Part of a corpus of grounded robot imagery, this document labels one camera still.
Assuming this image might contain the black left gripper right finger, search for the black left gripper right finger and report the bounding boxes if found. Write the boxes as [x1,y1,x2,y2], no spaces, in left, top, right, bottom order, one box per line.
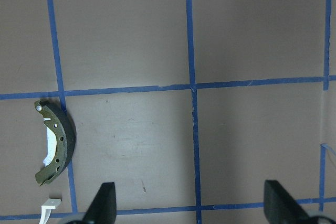
[264,180,310,220]

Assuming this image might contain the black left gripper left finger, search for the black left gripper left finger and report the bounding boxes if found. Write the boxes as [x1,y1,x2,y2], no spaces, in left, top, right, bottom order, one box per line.
[82,182,117,221]

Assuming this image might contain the white curved plastic part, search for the white curved plastic part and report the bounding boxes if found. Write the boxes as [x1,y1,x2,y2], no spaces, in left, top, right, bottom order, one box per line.
[39,198,61,224]

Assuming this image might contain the olive brake shoe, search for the olive brake shoe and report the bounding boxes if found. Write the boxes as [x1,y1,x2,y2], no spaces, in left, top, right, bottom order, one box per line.
[34,101,76,185]

